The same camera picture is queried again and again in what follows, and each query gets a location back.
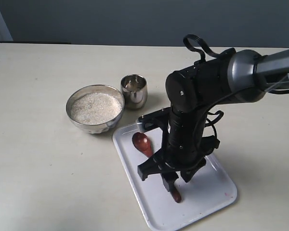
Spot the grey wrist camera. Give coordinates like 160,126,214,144
136,107,171,132

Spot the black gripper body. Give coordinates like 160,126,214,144
165,108,219,172

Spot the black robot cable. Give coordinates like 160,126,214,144
183,34,236,63

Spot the small steel cup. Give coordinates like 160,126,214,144
120,74,148,110

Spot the white rectangular tray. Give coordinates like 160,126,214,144
112,123,237,231

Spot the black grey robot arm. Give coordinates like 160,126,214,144
138,49,289,186

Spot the steel bowl of rice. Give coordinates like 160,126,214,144
66,84,125,134

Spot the brown wooden spoon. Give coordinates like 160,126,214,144
132,132,182,203

